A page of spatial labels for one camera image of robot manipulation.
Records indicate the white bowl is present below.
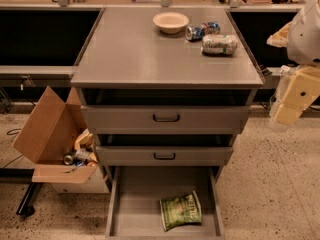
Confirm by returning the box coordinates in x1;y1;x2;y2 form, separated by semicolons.
153;12;189;34

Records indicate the green jalapeno chip bag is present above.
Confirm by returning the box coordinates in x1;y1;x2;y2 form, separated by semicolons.
160;191;202;232

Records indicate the open cardboard box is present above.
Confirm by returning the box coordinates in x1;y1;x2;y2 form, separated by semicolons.
13;86;97;184

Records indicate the blue soda can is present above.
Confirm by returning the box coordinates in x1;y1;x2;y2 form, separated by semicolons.
185;22;220;41

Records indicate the black middle drawer handle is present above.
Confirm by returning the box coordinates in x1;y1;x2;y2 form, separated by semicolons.
153;153;176;161

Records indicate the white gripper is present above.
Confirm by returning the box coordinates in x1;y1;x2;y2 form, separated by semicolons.
269;66;320;126

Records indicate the grey open bottom drawer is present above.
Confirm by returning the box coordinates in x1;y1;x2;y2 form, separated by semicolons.
106;167;225;240

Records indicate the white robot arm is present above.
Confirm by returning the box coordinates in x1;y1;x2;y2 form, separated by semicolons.
267;0;320;128

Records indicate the black table leg base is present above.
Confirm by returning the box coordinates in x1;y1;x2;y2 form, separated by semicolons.
0;168;42;217

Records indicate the black top drawer handle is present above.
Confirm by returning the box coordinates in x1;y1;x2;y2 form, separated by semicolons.
152;114;180;123

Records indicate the grey drawer cabinet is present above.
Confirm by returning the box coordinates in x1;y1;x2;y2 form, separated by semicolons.
70;6;265;185

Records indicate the grey top drawer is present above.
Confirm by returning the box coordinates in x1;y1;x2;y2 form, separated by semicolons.
81;105;249;134

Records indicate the black drawer handle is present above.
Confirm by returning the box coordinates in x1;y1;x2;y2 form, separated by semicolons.
153;153;176;161
152;114;180;123

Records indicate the crushed white green can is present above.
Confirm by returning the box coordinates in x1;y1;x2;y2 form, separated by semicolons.
201;34;238;55

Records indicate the silver can in box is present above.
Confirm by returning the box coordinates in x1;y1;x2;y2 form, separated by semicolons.
64;154;75;165

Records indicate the grey middle drawer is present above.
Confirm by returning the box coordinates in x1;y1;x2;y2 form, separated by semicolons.
96;146;233;166

